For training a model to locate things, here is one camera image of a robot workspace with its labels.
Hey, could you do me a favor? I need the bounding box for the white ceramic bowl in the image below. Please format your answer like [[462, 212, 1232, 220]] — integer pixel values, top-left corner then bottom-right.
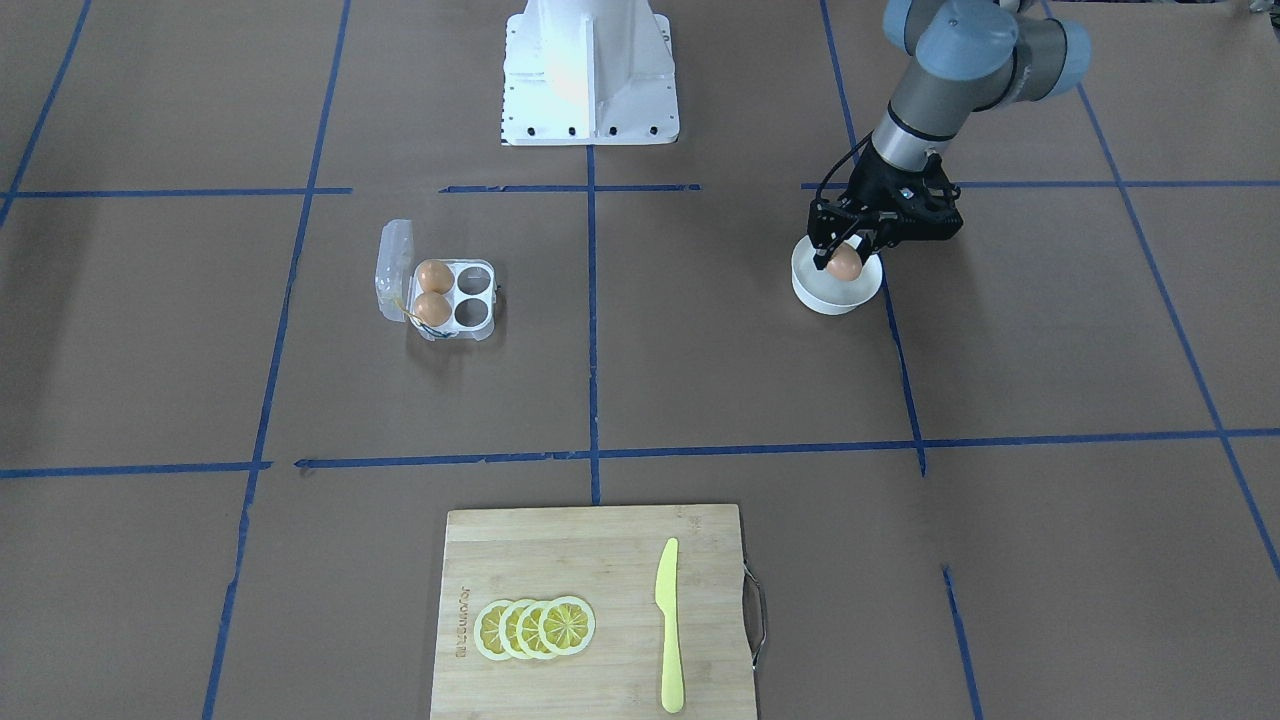
[[790, 234, 884, 316]]

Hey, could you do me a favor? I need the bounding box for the brown egg carton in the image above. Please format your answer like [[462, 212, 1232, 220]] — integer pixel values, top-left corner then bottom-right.
[[415, 260, 456, 295], [411, 291, 453, 328]]

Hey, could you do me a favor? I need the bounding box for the brown egg from bowl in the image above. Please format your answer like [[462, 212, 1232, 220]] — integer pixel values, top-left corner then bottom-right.
[[826, 243, 864, 283]]

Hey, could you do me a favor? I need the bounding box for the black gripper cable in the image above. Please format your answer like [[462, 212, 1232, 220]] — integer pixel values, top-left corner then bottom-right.
[[818, 135, 873, 206]]

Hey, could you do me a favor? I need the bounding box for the brown egg rear carton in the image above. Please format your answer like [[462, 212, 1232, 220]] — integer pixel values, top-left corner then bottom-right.
[[415, 260, 456, 295]]

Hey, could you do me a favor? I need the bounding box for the bamboo cutting board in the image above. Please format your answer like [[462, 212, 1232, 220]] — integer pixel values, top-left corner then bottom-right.
[[430, 503, 758, 719]]

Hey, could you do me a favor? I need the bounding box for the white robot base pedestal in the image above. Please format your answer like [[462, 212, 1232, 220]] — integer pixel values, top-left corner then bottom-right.
[[500, 1, 681, 146]]

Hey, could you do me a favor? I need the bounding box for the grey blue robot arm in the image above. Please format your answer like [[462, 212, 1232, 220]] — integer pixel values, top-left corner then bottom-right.
[[806, 1, 1093, 269]]

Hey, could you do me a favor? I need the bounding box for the clear plastic egg carton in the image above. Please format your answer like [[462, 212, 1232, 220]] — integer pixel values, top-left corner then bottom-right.
[[372, 219, 499, 341]]

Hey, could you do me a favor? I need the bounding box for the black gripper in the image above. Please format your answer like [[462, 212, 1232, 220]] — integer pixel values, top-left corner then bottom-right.
[[814, 149, 951, 272]]

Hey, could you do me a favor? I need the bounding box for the brown egg front carton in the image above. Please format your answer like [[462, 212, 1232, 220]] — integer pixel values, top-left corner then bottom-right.
[[411, 291, 453, 328]]

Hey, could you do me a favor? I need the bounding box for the yellow plastic knife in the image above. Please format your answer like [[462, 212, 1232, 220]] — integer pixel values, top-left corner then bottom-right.
[[654, 537, 685, 715]]

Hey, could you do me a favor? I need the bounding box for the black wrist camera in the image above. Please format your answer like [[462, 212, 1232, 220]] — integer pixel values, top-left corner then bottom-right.
[[879, 193, 964, 247]]

